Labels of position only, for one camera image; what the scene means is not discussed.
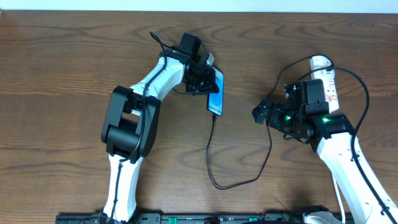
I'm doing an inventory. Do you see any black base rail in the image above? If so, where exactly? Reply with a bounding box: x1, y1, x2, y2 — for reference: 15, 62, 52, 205
55, 205, 354, 224

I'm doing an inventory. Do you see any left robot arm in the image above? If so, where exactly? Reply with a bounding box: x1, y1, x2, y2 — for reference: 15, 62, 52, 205
99, 32, 224, 223

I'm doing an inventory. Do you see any white power strip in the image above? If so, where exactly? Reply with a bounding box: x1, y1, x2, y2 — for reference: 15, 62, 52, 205
310, 55, 340, 113

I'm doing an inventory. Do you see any blue screen smartphone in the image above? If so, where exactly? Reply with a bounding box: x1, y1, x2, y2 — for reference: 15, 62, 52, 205
207, 67, 224, 116

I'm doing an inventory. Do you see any white power strip cord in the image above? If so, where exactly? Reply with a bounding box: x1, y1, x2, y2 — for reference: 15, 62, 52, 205
331, 174, 346, 224

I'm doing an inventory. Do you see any black usb charging cable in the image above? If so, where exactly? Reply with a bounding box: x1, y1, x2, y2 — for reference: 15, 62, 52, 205
205, 54, 335, 190

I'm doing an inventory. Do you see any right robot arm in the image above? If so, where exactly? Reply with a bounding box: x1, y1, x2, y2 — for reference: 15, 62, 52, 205
252, 79, 397, 223

